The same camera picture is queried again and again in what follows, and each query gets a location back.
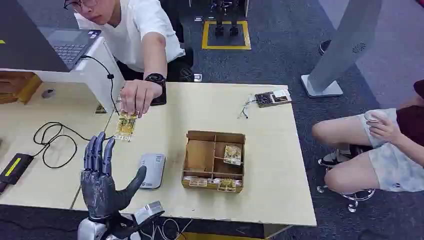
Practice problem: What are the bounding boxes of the black cable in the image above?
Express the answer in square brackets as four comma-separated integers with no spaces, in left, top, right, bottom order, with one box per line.
[32,54,121,170]

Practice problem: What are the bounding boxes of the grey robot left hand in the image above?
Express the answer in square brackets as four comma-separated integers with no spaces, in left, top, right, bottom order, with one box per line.
[80,131,147,221]

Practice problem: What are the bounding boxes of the thin white wires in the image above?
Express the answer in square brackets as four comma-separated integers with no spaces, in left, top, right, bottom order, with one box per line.
[237,94,258,120]

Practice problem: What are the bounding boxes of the circuit board device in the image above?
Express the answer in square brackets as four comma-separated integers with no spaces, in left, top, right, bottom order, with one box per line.
[254,89,293,109]

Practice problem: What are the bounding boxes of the white floor stand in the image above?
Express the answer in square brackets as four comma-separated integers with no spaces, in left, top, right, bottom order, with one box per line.
[300,0,383,99]

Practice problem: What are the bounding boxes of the black wristwatch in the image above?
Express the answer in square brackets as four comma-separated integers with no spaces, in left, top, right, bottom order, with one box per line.
[144,73,167,88]

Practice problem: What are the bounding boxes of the flat grey card reader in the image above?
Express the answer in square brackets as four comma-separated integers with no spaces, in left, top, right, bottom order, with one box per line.
[138,152,166,190]

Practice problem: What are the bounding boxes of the wooden card box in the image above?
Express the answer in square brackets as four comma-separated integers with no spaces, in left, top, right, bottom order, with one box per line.
[181,130,247,194]

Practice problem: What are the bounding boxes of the row of cards in slot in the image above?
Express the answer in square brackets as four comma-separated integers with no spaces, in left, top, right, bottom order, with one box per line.
[183,175,243,193]

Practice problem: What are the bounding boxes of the black shoe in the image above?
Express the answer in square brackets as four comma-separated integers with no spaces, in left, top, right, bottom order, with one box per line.
[318,39,332,56]

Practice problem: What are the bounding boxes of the grey computer mouse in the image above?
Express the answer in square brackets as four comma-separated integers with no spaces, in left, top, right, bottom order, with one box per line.
[41,87,57,100]

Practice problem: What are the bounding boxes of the person across the desk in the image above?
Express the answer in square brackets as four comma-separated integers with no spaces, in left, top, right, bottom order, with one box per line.
[63,0,195,119]

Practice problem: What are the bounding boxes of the black robot legs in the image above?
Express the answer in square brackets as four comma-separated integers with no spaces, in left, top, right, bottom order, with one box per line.
[209,0,241,38]

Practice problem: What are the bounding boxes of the brown wooden crate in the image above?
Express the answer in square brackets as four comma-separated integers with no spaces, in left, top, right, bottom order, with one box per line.
[0,70,43,106]

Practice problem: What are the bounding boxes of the black glasses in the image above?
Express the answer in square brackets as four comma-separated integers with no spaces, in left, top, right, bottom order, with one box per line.
[63,0,99,14]

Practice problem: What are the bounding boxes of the yellow printed card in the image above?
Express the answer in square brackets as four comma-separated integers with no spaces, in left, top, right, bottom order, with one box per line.
[113,110,139,143]

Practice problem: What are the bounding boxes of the grey laptop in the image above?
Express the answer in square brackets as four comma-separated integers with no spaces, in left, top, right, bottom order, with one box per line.
[37,27,102,72]

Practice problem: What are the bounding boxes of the black adapter with yellow label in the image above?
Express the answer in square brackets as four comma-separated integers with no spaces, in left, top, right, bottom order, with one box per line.
[0,152,35,186]

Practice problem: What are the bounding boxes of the yellow card in box compartment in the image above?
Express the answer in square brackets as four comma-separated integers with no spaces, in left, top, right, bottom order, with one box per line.
[223,144,243,167]

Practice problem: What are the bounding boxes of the seated person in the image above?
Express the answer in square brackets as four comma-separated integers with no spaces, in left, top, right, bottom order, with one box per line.
[311,79,424,195]

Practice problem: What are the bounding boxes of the person's left hand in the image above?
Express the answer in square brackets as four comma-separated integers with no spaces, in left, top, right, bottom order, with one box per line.
[119,79,164,119]

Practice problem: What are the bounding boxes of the chrome stool base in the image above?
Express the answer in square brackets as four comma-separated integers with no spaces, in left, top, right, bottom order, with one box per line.
[315,158,377,214]

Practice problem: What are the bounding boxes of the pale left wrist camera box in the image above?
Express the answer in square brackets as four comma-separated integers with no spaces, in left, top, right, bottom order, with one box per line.
[133,200,166,227]

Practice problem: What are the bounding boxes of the white laptop stand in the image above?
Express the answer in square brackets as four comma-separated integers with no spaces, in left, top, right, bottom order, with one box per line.
[0,35,126,114]

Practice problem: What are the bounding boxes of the white cables under arm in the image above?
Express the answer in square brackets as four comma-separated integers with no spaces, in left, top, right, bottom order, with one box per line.
[140,217,194,240]

